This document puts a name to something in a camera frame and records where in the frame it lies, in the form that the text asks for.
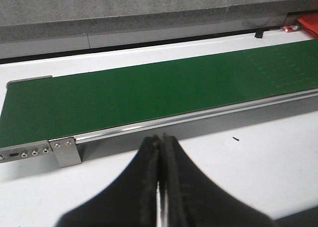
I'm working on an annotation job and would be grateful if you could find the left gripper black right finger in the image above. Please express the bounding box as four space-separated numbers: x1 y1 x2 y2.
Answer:
160 135 276 227

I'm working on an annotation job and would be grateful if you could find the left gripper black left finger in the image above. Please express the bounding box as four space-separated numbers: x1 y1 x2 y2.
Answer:
56 136 159 227

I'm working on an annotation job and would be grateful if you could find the steel conveyor end plate left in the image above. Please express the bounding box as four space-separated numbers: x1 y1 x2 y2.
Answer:
0 140 52 163

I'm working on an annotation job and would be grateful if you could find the green conveyor belt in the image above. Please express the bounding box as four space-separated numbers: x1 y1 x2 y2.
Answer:
0 39 318 148

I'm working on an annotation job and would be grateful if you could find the far left steel end plate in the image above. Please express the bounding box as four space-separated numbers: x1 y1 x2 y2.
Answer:
6 75 53 89

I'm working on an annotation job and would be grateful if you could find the black sensor block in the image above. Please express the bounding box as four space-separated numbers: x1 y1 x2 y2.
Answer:
254 29 264 39

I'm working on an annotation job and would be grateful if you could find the small red led circuit board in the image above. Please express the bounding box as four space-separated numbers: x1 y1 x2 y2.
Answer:
282 25 299 33

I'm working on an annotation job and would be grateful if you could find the right grey stone slab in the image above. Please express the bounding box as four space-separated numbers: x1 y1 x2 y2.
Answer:
222 0 318 27

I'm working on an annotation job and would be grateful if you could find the grey stone slab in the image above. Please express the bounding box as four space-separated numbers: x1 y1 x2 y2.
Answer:
0 0 229 46
222 0 318 27

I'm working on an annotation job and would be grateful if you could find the left grey stone slab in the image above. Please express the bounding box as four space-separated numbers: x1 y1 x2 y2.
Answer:
0 0 229 46

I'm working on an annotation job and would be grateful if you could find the red plastic bin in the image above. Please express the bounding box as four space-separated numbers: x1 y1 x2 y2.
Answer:
297 12 318 38

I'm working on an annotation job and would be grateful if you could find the aluminium conveyor side rail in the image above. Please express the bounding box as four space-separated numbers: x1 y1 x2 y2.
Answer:
48 88 318 145

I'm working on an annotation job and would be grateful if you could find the steel conveyor bracket left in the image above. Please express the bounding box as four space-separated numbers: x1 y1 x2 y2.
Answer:
49 137 81 168

